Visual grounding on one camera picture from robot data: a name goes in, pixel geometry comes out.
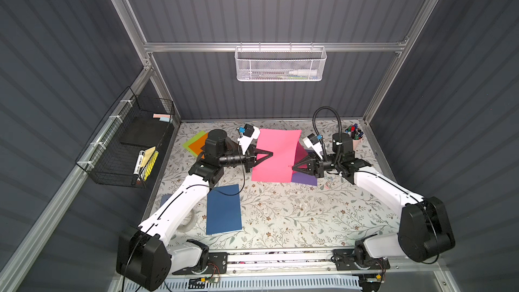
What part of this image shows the magenta paper sheet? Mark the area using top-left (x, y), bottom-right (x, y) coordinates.
top-left (251, 129), bottom-right (301, 183)
top-left (294, 143), bottom-right (308, 164)

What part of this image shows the lime green paper sheet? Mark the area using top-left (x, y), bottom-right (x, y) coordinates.
top-left (182, 131), bottom-right (205, 156)

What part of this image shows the orange paper sheet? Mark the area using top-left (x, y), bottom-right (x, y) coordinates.
top-left (189, 132), bottom-right (208, 157)

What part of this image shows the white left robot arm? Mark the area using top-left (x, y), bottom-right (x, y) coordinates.
top-left (116, 124), bottom-right (273, 291)

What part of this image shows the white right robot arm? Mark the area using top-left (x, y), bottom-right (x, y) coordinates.
top-left (292, 107), bottom-right (455, 270)

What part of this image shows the purple paper sheet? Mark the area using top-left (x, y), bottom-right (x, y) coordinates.
top-left (291, 172), bottom-right (318, 187)

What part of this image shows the pink pen cup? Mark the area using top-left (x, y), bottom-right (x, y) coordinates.
top-left (345, 123), bottom-right (364, 150)

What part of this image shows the blue paper sheet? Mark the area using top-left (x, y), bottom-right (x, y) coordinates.
top-left (206, 185), bottom-right (242, 235)

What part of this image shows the blue tape dispenser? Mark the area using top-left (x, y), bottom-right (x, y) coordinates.
top-left (160, 194), bottom-right (172, 206)

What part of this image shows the white tape roll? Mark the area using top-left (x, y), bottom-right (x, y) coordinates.
top-left (177, 210), bottom-right (197, 233)

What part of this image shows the white mesh wall basket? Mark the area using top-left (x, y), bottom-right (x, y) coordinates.
top-left (234, 45), bottom-right (327, 82)

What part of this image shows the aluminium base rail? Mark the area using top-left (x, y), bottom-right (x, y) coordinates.
top-left (169, 247), bottom-right (392, 277)

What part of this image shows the black wire wall basket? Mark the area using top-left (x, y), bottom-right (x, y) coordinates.
top-left (76, 88), bottom-right (176, 189)

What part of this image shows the aluminium frame post left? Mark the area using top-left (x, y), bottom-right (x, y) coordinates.
top-left (94, 0), bottom-right (155, 70)

